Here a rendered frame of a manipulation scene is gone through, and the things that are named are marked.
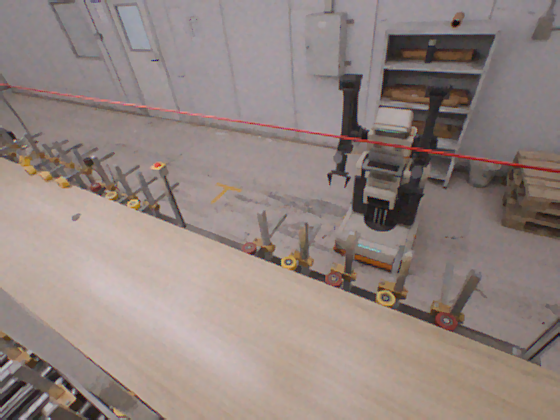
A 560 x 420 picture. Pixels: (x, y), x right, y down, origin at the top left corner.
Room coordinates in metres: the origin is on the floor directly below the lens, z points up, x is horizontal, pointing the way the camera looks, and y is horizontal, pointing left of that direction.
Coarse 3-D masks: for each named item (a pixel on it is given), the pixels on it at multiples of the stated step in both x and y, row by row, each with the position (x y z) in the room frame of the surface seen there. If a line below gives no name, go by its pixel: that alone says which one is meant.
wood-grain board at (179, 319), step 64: (0, 192) 2.06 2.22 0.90; (64, 192) 1.94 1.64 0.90; (0, 256) 1.30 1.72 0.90; (64, 256) 1.23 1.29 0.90; (128, 256) 1.17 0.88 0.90; (192, 256) 1.11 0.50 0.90; (64, 320) 0.80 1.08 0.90; (128, 320) 0.75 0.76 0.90; (192, 320) 0.72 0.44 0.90; (256, 320) 0.68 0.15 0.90; (320, 320) 0.64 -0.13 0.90; (384, 320) 0.61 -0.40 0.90; (128, 384) 0.47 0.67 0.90; (192, 384) 0.44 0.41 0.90; (256, 384) 0.42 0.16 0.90; (320, 384) 0.39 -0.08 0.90; (384, 384) 0.36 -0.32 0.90; (448, 384) 0.34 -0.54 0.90; (512, 384) 0.32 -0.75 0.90
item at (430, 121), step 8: (424, 96) 1.35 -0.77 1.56; (432, 96) 1.33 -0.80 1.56; (440, 96) 1.32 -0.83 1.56; (448, 96) 1.29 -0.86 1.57; (432, 104) 1.32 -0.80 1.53; (440, 104) 1.30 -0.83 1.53; (432, 112) 1.31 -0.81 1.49; (432, 120) 1.30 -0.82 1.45; (424, 128) 1.32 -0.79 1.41; (432, 128) 1.30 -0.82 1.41; (424, 136) 1.31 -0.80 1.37; (424, 144) 1.30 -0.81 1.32; (416, 152) 1.32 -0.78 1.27; (424, 152) 1.30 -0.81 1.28; (416, 160) 1.31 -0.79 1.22; (424, 160) 1.29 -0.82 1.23
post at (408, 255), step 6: (408, 252) 0.77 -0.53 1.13; (408, 258) 0.76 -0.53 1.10; (402, 264) 0.77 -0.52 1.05; (408, 264) 0.76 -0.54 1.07; (402, 270) 0.77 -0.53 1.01; (408, 270) 0.76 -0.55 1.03; (402, 276) 0.76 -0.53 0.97; (396, 282) 0.77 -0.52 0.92; (402, 282) 0.76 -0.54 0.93; (396, 288) 0.77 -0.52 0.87; (402, 288) 0.75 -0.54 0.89; (396, 300) 0.76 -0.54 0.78
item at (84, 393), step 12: (60, 372) 0.58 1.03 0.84; (24, 384) 0.65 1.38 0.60; (72, 384) 0.52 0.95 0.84; (12, 396) 0.60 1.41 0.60; (36, 396) 0.54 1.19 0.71; (84, 396) 0.52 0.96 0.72; (0, 408) 0.55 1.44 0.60; (24, 408) 0.50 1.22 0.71; (96, 408) 0.46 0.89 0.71; (108, 408) 0.42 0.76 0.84
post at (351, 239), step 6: (348, 234) 0.91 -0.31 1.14; (354, 234) 0.90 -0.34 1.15; (348, 240) 0.91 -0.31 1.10; (354, 240) 0.90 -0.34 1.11; (348, 246) 0.91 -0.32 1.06; (354, 246) 0.90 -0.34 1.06; (348, 252) 0.91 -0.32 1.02; (354, 252) 0.91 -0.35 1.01; (348, 258) 0.90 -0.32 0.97; (354, 258) 0.92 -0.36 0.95; (348, 264) 0.90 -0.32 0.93; (348, 270) 0.90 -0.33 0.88; (348, 282) 0.90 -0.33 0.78; (348, 288) 0.90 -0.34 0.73
